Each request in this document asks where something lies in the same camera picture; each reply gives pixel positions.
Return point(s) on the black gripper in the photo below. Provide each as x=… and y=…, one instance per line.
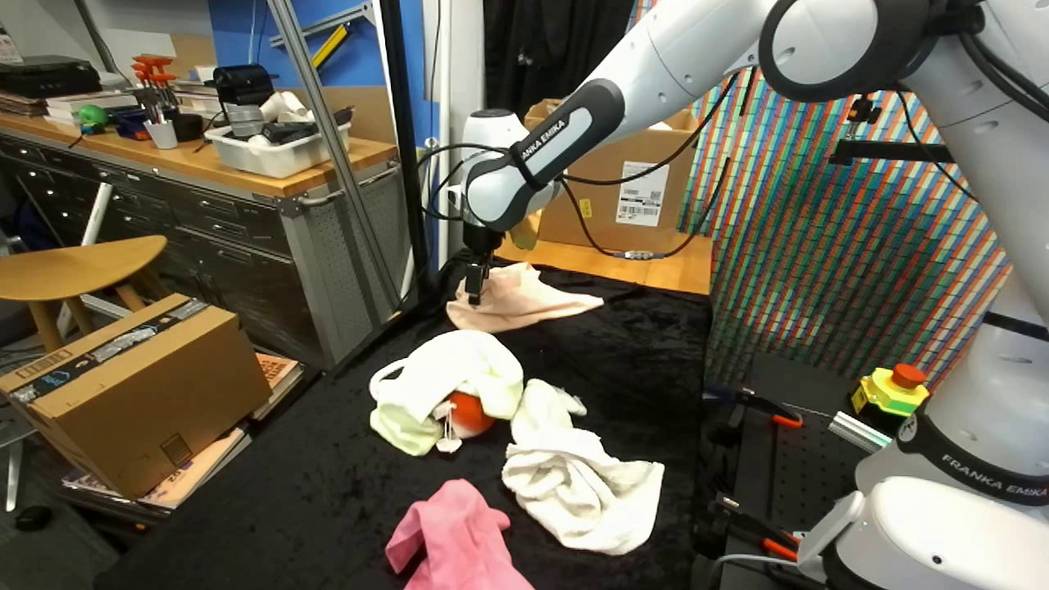
x=482, y=249

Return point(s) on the peach cream cloth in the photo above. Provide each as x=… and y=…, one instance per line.
x=524, y=301

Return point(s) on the pale yellow-green towel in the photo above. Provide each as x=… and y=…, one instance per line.
x=448, y=364

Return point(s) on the red plush radish toy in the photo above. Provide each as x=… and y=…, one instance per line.
x=470, y=416

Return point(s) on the white terry towel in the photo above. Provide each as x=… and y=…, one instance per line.
x=573, y=479

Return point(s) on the pink cloth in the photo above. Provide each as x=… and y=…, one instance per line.
x=461, y=544

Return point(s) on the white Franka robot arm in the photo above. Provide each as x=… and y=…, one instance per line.
x=675, y=54

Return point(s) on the black velvet tablecloth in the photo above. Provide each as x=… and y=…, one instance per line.
x=330, y=492

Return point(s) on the black vertical pole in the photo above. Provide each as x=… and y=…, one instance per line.
x=402, y=164

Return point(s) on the grey metal pole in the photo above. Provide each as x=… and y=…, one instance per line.
x=339, y=164

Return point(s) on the wooden board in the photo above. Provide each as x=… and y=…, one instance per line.
x=656, y=273

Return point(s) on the cardboard box with white label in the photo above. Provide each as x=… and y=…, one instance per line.
x=656, y=208

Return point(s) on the white plastic bin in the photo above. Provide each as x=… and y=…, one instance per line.
x=272, y=152

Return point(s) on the blue panel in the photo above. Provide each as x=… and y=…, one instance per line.
x=361, y=68

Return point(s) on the black curtain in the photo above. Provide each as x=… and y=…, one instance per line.
x=544, y=45

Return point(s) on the grey workbench with wooden top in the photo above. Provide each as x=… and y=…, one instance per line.
x=217, y=232

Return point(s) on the yellow tool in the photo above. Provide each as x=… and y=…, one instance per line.
x=330, y=48

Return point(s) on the black pouch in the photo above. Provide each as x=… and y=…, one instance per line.
x=242, y=86

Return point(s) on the white cup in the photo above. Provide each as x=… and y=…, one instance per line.
x=160, y=135

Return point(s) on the long cardboard box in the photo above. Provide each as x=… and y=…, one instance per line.
x=142, y=395

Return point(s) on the multicolour patterned backdrop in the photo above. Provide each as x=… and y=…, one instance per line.
x=831, y=284

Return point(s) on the orange toy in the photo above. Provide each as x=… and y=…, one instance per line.
x=152, y=70

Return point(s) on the black perforated breadboard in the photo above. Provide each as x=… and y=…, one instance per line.
x=797, y=470

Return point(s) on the wooden stool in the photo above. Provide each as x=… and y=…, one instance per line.
x=71, y=266

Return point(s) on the green object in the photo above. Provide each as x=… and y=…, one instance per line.
x=94, y=120

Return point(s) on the silver metal rod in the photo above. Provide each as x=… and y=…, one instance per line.
x=856, y=430

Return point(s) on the yellow red emergency stop button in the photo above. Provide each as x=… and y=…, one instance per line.
x=890, y=391

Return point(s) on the black case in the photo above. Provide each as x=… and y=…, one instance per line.
x=43, y=77

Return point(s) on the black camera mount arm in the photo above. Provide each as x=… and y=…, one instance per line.
x=885, y=152

